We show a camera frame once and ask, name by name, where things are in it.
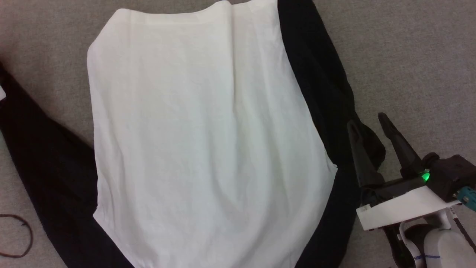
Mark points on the white shirt with black sleeves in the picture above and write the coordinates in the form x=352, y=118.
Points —
x=204, y=130

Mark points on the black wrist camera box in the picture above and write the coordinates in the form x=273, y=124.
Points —
x=452, y=175

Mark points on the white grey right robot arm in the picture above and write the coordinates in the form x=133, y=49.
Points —
x=442, y=245

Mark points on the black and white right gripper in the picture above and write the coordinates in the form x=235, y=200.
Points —
x=401, y=208

